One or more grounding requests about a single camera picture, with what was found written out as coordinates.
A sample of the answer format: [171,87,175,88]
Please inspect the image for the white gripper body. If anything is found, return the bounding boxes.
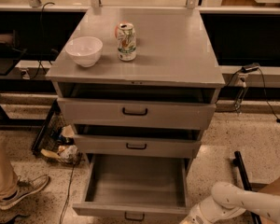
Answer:
[180,196,245,224]

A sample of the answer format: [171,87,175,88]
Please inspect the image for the grey bottom drawer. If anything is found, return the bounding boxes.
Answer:
[73,154,189,222]

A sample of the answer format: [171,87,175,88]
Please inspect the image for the grey drawer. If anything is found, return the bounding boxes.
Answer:
[57,98,216,130]
[74,134,201,159]
[73,154,189,222]

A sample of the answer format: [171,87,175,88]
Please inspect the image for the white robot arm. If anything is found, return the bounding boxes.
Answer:
[181,182,280,224]

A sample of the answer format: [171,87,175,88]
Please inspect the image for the grey top drawer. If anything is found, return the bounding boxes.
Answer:
[57,98,216,130]

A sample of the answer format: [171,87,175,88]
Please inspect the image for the grey middle drawer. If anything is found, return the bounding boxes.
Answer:
[74,134,201,159]

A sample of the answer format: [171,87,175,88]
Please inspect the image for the grey metal drawer cabinet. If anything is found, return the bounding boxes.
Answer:
[45,7,226,161]

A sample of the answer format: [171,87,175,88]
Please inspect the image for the brown cardboard box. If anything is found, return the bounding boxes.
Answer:
[260,176,280,196]

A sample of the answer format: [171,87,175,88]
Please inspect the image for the white green drink can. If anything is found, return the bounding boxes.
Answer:
[115,21,136,62]

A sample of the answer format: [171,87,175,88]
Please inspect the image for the white bowl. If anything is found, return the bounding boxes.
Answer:
[65,36,103,67]

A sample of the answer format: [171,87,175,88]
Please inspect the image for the beige trouser leg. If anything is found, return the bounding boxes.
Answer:
[0,144,18,200]

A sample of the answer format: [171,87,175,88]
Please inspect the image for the black metal cart frame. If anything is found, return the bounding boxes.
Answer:
[233,151,262,224]

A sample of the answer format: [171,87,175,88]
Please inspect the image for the black floor cable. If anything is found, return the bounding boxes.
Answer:
[58,159,80,224]

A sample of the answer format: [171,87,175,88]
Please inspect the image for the wire basket with trash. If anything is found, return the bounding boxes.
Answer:
[31,101,82,165]

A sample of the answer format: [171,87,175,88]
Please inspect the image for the black table leg frame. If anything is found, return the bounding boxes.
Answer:
[0,81,48,128]

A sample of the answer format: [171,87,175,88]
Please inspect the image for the black wall cable left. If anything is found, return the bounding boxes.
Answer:
[29,1,57,80]

